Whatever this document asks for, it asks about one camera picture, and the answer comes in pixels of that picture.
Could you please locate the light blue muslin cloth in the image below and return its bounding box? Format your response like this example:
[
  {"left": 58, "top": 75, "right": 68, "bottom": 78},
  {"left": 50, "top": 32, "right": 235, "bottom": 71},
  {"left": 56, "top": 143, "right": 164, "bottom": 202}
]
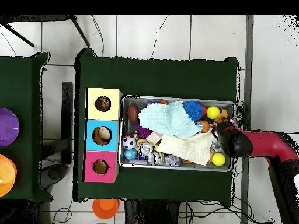
[{"left": 137, "top": 101, "right": 201, "bottom": 139}]

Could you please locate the colourful patterned cloth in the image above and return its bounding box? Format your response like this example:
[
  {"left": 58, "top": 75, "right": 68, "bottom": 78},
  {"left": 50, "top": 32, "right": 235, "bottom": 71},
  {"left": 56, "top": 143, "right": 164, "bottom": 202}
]
[{"left": 95, "top": 96, "right": 112, "bottom": 112}]

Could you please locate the shallow mesh bin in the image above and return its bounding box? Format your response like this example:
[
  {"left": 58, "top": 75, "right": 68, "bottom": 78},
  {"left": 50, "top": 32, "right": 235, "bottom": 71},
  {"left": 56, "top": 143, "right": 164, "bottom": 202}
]
[{"left": 117, "top": 94, "right": 236, "bottom": 173}]

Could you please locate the wooden box with three holes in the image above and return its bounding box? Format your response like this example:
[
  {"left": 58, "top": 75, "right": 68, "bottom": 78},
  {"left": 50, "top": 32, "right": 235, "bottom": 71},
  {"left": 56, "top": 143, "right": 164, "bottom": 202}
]
[{"left": 82, "top": 87, "right": 123, "bottom": 183}]

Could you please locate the brown toy football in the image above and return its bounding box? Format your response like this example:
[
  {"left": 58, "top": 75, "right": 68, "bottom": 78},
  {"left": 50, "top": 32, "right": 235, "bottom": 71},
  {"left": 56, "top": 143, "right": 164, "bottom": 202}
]
[{"left": 126, "top": 104, "right": 140, "bottom": 123}]

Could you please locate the crushed can with printed label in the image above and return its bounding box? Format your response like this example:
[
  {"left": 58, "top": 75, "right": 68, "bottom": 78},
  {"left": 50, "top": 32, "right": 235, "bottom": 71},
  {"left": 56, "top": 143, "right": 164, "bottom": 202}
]
[{"left": 135, "top": 138, "right": 155, "bottom": 156}]

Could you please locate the small soccer ball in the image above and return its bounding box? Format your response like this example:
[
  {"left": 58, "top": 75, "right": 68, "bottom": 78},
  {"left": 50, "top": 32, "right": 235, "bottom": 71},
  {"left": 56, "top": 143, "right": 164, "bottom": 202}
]
[{"left": 123, "top": 136, "right": 137, "bottom": 151}]

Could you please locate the crushed silver can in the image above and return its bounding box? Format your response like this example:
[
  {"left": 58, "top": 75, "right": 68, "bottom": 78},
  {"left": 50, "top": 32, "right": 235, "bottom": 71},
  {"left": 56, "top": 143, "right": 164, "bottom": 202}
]
[{"left": 147, "top": 151, "right": 165, "bottom": 166}]

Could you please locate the small blue globe ball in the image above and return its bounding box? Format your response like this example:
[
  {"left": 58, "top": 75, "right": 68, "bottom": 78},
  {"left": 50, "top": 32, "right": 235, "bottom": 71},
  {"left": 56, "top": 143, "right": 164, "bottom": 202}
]
[{"left": 123, "top": 148, "right": 138, "bottom": 161}]

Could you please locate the cream muslin cloth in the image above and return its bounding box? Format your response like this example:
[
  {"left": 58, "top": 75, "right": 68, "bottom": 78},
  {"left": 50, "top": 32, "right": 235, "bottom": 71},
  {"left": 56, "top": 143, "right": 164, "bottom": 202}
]
[{"left": 155, "top": 131, "right": 214, "bottom": 167}]

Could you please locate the blue spiky ball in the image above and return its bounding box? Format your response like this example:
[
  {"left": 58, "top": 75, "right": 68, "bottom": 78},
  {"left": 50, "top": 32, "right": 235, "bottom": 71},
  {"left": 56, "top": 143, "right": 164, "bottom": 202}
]
[{"left": 182, "top": 100, "right": 204, "bottom": 122}]

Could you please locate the yellow ball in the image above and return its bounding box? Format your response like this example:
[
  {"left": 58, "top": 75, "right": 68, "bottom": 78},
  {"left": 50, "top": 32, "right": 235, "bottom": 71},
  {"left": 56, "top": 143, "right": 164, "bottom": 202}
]
[
  {"left": 206, "top": 106, "right": 221, "bottom": 120},
  {"left": 211, "top": 152, "right": 227, "bottom": 167}
]

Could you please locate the black upright panel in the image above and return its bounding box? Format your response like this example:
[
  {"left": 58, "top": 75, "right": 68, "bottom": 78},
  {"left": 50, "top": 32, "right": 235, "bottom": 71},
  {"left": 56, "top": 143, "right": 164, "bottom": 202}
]
[{"left": 61, "top": 81, "right": 74, "bottom": 165}]

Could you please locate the orange floor cone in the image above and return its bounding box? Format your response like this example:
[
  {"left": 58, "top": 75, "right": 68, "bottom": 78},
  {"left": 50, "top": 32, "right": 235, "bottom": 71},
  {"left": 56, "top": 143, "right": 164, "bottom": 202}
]
[{"left": 92, "top": 198, "right": 120, "bottom": 219}]

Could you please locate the black tripod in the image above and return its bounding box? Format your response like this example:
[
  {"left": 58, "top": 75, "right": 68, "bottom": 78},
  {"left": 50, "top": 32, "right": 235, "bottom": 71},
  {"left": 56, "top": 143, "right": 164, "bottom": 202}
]
[{"left": 0, "top": 15, "right": 91, "bottom": 47}]

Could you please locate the dark green side tablecloth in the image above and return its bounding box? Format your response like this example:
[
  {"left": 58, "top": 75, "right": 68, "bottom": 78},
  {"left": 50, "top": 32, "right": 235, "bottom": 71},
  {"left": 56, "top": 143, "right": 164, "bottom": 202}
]
[{"left": 0, "top": 51, "right": 53, "bottom": 202}]

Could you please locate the purple plastic bowl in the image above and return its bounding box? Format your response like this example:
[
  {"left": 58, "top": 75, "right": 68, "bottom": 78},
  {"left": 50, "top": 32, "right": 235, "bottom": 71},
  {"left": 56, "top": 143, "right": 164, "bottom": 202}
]
[{"left": 0, "top": 107, "right": 20, "bottom": 147}]

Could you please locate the orange plastic bowl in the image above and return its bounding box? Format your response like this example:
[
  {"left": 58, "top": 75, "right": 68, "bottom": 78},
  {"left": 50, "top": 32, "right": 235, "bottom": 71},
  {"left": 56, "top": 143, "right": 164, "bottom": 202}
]
[{"left": 0, "top": 153, "right": 18, "bottom": 198}]

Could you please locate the black power cable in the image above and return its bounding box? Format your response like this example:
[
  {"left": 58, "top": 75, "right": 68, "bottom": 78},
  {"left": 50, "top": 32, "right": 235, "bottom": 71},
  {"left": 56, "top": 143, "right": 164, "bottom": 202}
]
[{"left": 234, "top": 128, "right": 299, "bottom": 136}]

